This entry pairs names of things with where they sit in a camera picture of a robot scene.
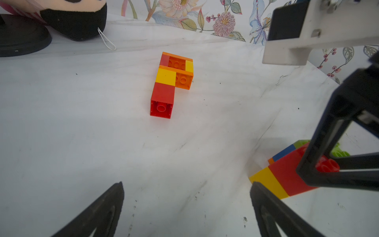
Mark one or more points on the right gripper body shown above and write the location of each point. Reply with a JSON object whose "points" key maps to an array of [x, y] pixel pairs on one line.
{"points": [[365, 84]]}

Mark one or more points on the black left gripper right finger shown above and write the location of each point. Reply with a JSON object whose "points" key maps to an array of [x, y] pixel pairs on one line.
{"points": [[272, 213]]}

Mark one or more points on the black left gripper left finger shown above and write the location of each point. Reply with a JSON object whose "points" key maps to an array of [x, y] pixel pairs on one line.
{"points": [[100, 219]]}

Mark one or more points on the red square lego brick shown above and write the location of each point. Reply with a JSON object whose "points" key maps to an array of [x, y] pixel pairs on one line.
{"points": [[162, 100]]}

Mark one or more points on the small yellow lego brick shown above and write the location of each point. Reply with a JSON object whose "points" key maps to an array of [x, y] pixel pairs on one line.
{"points": [[189, 66]]}

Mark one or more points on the small orange lego brick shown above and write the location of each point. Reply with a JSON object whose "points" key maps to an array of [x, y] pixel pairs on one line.
{"points": [[183, 78]]}

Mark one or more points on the small red lego brick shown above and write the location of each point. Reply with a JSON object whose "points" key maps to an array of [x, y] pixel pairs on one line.
{"points": [[164, 61]]}

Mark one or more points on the lime green lego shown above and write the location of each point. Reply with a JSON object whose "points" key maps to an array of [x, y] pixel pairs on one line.
{"points": [[338, 152]]}

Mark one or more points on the dark green lego brick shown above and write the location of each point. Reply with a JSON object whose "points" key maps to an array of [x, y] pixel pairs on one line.
{"points": [[300, 143]]}

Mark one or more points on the orange lego plate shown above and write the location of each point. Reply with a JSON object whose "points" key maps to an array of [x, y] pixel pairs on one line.
{"points": [[177, 62], [271, 161]]}

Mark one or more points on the blue lego brick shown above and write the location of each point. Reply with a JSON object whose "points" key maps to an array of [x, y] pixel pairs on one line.
{"points": [[284, 153]]}

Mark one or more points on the plush doll head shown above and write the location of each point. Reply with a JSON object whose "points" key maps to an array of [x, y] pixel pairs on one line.
{"points": [[76, 20]]}

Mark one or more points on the black round stand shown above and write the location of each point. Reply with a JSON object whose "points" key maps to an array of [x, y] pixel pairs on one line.
{"points": [[21, 35]]}

